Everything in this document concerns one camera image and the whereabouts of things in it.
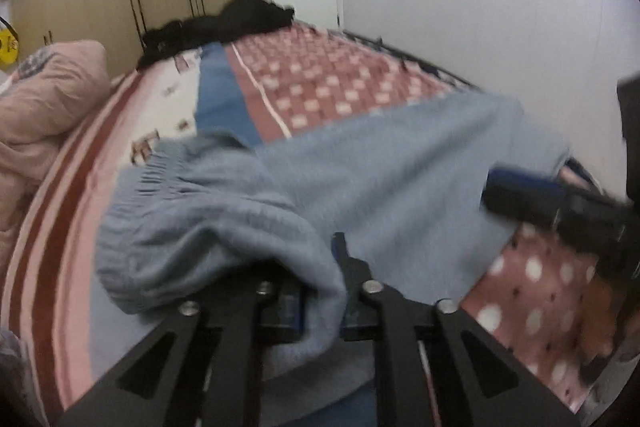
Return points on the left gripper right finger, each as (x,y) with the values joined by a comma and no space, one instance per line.
(435,365)

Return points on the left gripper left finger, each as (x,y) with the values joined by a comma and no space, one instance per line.
(202,366)

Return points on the light blue pants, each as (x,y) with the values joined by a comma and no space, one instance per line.
(403,186)

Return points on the right hand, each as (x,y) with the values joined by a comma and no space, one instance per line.
(610,315)

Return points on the pink patterned bed blanket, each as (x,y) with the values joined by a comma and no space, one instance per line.
(262,89)

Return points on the pink quilted comforter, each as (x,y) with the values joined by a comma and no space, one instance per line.
(45,99)

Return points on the black clothes pile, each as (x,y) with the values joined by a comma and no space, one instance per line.
(236,20)

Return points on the yellow hanging object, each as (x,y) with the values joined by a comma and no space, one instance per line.
(9,44)

